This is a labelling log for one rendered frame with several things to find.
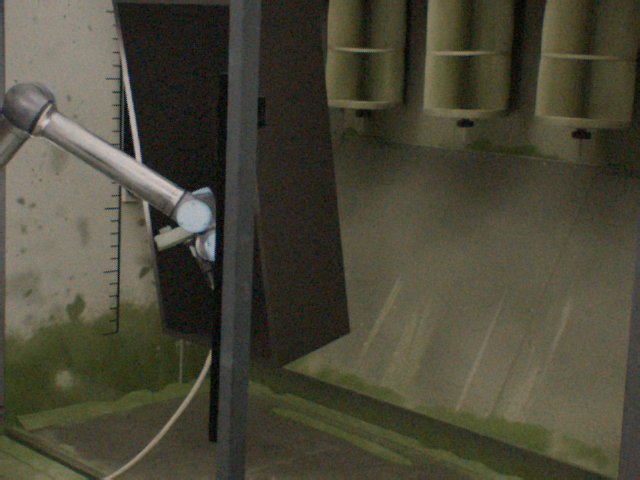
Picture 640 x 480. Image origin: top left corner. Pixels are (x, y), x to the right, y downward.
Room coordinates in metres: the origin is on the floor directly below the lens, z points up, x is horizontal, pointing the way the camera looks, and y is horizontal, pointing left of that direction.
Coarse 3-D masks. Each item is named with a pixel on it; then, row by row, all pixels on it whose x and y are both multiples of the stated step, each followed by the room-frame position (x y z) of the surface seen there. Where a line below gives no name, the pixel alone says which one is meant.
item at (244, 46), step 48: (240, 0) 2.59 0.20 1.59; (240, 48) 2.59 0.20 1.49; (240, 96) 2.59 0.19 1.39; (240, 144) 2.59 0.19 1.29; (240, 192) 2.59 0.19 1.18; (240, 240) 2.59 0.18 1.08; (240, 288) 2.59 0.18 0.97; (240, 336) 2.60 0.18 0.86; (240, 384) 2.60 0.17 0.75; (240, 432) 2.60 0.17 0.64
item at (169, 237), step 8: (160, 232) 3.76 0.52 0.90; (168, 232) 3.76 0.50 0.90; (176, 232) 3.76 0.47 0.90; (184, 232) 3.76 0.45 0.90; (160, 240) 3.74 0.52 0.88; (168, 240) 3.74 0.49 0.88; (176, 240) 3.75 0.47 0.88; (184, 240) 3.76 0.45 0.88; (160, 248) 3.74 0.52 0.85; (200, 264) 3.78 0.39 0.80; (208, 264) 3.78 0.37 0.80; (208, 272) 3.78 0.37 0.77; (208, 280) 3.78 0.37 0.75
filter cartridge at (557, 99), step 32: (576, 0) 4.18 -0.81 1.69; (608, 0) 4.15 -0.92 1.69; (544, 32) 4.29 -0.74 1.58; (576, 32) 4.17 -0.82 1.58; (608, 32) 4.15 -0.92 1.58; (544, 64) 4.26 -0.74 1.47; (576, 64) 4.17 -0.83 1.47; (608, 64) 4.15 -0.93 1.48; (544, 96) 4.24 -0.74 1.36; (576, 96) 4.17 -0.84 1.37; (608, 96) 4.15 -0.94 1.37; (576, 128) 4.28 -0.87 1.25; (608, 128) 4.14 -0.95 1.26
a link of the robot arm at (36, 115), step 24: (24, 96) 3.35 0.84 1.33; (24, 120) 3.33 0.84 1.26; (48, 120) 3.34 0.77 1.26; (72, 120) 3.37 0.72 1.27; (72, 144) 3.34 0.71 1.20; (96, 144) 3.34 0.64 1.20; (96, 168) 3.35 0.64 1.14; (120, 168) 3.33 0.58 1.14; (144, 168) 3.36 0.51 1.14; (144, 192) 3.34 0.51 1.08; (168, 192) 3.34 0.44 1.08; (168, 216) 3.36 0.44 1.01; (192, 216) 3.32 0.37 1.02
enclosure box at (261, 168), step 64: (128, 0) 3.97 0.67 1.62; (192, 0) 3.75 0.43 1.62; (128, 64) 4.08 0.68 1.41; (192, 64) 4.28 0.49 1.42; (320, 64) 3.89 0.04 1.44; (192, 128) 4.29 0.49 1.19; (320, 128) 3.90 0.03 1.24; (192, 192) 4.29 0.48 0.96; (256, 192) 3.71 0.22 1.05; (320, 192) 3.91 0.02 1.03; (192, 256) 4.30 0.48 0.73; (256, 256) 4.32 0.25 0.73; (320, 256) 3.92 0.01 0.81; (192, 320) 4.30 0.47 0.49; (256, 320) 4.24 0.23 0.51; (320, 320) 3.93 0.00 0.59
